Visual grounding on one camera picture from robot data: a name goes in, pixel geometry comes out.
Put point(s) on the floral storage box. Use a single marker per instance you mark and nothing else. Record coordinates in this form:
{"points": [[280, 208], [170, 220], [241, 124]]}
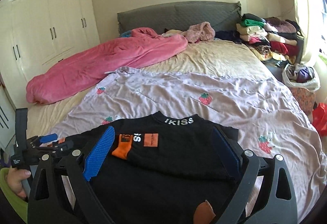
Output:
{"points": [[305, 98]]}

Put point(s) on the green sleeve forearm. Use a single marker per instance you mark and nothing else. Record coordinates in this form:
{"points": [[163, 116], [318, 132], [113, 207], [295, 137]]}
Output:
{"points": [[19, 206]]}

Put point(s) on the dark navy garment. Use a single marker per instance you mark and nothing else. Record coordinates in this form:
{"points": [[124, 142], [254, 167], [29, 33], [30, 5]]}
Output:
{"points": [[230, 35]]}

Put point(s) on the pink fleece blanket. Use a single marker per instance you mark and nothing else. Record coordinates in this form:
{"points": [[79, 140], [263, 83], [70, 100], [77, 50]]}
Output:
{"points": [[83, 70]]}

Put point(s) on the cream wardrobe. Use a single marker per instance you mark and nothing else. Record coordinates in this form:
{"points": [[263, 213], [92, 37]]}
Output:
{"points": [[37, 34]]}

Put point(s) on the lilac strawberry print quilt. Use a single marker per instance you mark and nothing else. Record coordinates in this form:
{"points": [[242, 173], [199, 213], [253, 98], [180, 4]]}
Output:
{"points": [[267, 116]]}

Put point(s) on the grey quilted headboard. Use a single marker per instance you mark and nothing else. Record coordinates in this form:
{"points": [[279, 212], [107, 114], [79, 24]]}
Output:
{"points": [[181, 15]]}

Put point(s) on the pile of folded clothes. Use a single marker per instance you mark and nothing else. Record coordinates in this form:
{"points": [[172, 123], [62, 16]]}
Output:
{"points": [[272, 39]]}

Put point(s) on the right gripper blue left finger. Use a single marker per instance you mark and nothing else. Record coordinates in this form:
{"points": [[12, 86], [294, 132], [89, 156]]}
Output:
{"points": [[94, 160]]}

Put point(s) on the pink fuzzy garment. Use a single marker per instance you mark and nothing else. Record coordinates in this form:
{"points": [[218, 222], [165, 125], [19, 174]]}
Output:
{"points": [[199, 32]]}

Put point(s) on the red plastic bag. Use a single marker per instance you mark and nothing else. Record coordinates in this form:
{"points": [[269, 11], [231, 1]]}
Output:
{"points": [[320, 119]]}

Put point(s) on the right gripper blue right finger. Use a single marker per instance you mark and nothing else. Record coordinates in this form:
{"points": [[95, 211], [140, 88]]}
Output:
{"points": [[226, 153]]}

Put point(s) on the beige bed sheet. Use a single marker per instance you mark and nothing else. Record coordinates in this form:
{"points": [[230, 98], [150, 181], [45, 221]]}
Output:
{"points": [[216, 58]]}

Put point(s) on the black IKISS sweatshirt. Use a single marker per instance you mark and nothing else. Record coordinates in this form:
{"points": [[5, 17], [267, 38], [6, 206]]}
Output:
{"points": [[160, 170]]}

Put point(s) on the left hand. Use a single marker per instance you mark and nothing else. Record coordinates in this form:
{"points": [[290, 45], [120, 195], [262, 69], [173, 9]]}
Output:
{"points": [[14, 180]]}

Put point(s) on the white bag of clothes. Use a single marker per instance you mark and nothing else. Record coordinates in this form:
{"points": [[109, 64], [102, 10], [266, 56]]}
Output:
{"points": [[301, 76]]}

